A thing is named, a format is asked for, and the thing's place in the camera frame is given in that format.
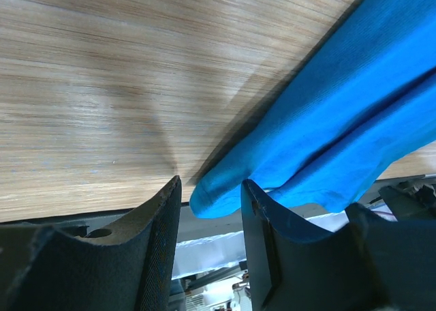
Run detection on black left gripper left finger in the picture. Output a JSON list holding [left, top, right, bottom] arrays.
[[1, 177, 182, 310]]

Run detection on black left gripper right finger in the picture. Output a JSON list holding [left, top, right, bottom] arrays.
[[240, 180, 435, 310]]

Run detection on blue t shirt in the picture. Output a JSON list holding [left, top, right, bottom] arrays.
[[189, 0, 435, 218]]

